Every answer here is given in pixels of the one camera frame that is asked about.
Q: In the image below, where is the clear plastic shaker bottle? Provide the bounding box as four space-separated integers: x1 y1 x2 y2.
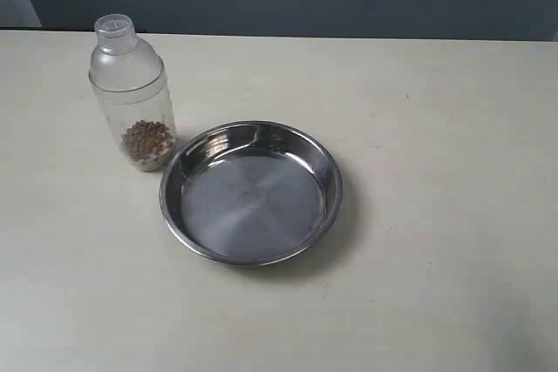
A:
88 14 176 167

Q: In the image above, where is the round stainless steel plate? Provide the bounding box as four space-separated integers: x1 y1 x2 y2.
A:
159 121 344 267

